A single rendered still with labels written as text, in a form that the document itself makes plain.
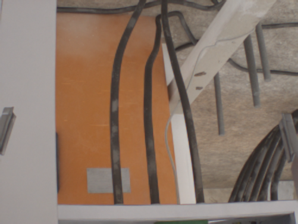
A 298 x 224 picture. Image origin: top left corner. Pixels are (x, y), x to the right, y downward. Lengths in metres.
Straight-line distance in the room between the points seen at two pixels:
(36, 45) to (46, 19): 0.01
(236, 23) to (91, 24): 0.45
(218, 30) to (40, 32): 0.88
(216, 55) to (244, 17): 0.15
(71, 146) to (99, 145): 0.07
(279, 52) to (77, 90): 0.75
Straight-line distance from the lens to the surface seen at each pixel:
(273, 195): 1.52
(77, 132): 1.14
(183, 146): 1.33
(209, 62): 1.12
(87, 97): 1.18
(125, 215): 0.56
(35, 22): 0.16
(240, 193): 1.87
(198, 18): 1.39
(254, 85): 1.33
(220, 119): 1.53
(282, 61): 1.70
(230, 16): 0.98
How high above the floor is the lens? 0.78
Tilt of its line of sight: 24 degrees down
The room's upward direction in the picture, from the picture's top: 175 degrees clockwise
